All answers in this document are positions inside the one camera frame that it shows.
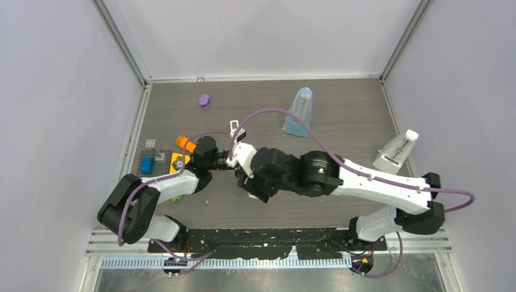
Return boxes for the white remote control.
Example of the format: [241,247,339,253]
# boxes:
[229,120,246,142]

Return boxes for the small white remote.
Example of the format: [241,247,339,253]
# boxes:
[248,193,259,200]

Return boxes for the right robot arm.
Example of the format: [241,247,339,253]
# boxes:
[228,145,445,250]

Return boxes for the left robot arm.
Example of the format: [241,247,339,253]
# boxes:
[97,136,230,252]

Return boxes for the yellow tape measure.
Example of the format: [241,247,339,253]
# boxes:
[169,152,190,174]

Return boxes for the purple cap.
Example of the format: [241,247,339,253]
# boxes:
[198,94,211,109]

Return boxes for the blue lego brick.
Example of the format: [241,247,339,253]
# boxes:
[139,157,155,175]

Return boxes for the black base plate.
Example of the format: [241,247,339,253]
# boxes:
[162,228,387,260]

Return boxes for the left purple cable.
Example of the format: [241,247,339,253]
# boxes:
[117,131,232,248]

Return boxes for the purple cable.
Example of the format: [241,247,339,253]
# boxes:
[228,108,476,214]
[117,131,232,248]

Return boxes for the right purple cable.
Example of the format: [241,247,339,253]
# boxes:
[228,108,476,214]

